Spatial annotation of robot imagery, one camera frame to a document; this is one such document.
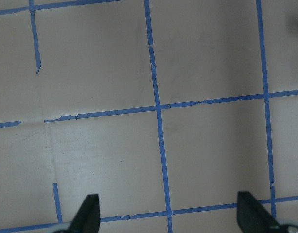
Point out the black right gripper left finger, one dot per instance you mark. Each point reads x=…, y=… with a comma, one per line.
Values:
x=87, y=219

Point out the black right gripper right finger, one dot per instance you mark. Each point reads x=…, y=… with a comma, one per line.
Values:
x=252, y=217

